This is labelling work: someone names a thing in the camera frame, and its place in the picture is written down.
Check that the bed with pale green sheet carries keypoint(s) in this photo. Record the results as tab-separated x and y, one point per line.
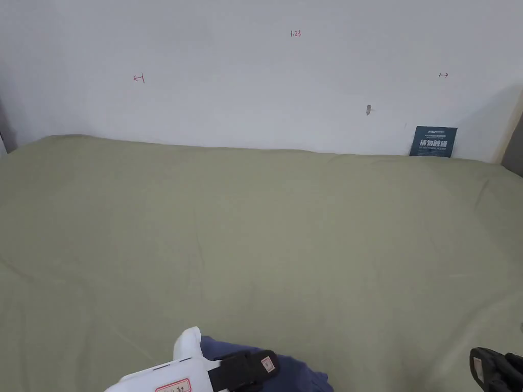
253	228

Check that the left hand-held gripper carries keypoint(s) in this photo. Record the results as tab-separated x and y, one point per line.
188	367

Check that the dark blue printed card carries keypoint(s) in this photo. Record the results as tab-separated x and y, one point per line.
434	142

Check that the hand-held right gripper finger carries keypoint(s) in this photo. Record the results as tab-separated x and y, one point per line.
486	369
515	373

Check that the dark blue garment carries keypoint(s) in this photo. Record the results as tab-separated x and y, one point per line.
300	373

